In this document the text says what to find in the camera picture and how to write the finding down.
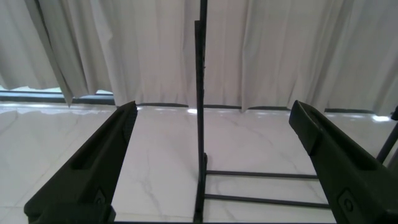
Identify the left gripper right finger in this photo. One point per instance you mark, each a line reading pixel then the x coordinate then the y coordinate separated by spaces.
pixel 351 174

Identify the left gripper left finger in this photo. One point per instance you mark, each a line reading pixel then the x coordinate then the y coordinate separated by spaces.
pixel 87 174

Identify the black clothes rack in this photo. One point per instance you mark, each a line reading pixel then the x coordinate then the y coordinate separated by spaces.
pixel 200 93

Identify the white curtain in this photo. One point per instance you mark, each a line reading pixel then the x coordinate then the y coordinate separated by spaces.
pixel 18 46
pixel 280 46

